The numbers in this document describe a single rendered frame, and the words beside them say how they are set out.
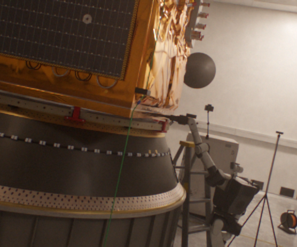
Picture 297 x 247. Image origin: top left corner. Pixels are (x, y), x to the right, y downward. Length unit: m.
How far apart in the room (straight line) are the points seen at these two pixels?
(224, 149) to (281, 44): 5.14
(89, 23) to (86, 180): 0.90
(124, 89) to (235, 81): 8.38
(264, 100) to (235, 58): 1.49
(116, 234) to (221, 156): 4.08
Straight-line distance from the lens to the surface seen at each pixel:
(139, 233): 2.28
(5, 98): 2.21
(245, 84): 10.07
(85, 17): 1.89
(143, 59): 1.83
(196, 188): 6.10
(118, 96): 1.80
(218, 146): 5.99
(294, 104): 10.27
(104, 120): 2.13
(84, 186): 2.04
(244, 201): 3.04
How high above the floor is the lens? 1.83
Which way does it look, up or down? 2 degrees down
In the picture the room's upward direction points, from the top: 12 degrees clockwise
